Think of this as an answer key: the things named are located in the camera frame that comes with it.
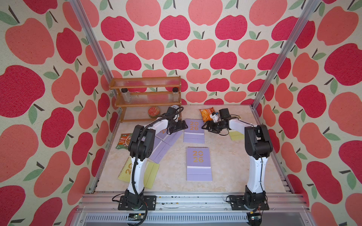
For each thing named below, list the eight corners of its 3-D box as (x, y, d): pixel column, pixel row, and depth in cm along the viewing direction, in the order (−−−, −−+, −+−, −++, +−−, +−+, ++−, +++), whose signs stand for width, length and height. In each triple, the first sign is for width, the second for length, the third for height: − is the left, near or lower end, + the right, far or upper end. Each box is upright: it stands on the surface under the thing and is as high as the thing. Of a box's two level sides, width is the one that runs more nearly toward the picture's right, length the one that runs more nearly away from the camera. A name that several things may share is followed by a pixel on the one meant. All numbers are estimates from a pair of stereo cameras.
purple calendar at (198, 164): (186, 181, 83) (186, 180, 81) (185, 148, 98) (186, 146, 96) (213, 181, 84) (214, 180, 81) (209, 148, 98) (209, 146, 96)
